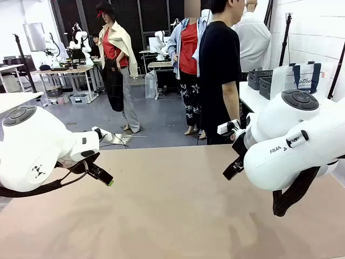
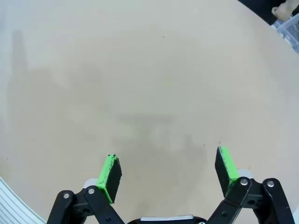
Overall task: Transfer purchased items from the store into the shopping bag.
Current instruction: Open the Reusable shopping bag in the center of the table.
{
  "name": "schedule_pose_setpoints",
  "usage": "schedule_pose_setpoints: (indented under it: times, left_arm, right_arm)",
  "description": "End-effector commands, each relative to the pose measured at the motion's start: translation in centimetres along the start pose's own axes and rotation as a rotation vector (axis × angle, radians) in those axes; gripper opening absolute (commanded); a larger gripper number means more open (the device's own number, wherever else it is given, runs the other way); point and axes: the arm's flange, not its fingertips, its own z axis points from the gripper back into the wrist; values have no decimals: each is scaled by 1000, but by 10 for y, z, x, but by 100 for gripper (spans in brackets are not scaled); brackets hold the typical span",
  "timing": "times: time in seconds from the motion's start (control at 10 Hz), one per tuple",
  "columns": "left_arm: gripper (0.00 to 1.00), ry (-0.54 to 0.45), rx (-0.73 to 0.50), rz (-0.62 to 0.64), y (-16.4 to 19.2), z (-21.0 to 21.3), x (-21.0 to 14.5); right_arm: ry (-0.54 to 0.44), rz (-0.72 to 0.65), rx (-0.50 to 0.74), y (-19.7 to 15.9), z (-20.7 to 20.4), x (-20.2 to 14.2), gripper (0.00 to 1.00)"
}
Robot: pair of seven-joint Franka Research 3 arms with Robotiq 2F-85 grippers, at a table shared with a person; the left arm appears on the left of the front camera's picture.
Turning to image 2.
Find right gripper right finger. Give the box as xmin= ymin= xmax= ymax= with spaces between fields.
xmin=207 ymin=146 xmax=296 ymax=224

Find person in black t-shirt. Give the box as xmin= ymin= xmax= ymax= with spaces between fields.
xmin=237 ymin=0 xmax=299 ymax=26

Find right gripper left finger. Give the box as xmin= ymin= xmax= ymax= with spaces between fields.
xmin=46 ymin=153 xmax=132 ymax=224

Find person's left hand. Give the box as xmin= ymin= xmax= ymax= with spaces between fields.
xmin=271 ymin=0 xmax=296 ymax=21

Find white ribbed panel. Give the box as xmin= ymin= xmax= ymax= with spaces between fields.
xmin=0 ymin=176 xmax=47 ymax=224

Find grey perforated plastic basket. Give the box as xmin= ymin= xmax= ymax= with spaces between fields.
xmin=271 ymin=14 xmax=299 ymax=54

